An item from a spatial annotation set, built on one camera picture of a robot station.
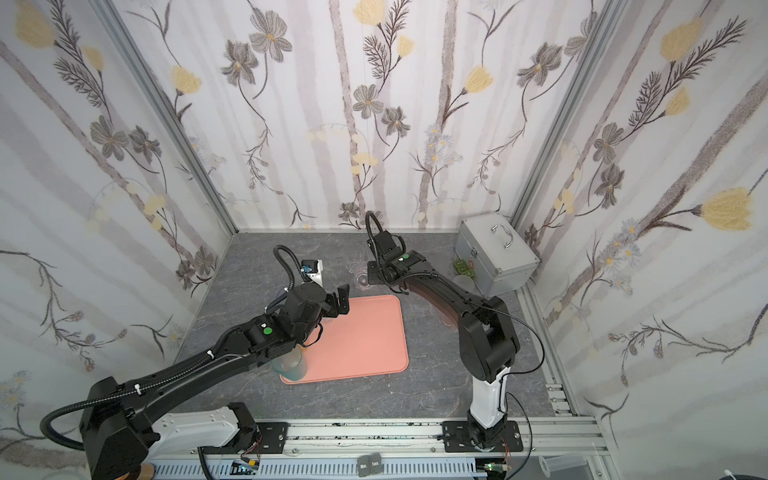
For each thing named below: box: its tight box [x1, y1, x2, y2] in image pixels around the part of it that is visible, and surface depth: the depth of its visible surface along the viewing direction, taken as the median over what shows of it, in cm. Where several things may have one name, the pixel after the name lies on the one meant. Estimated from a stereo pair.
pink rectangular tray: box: [280, 295, 409, 385], surface depth 88 cm
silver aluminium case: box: [454, 212, 540, 297], surface depth 98 cm
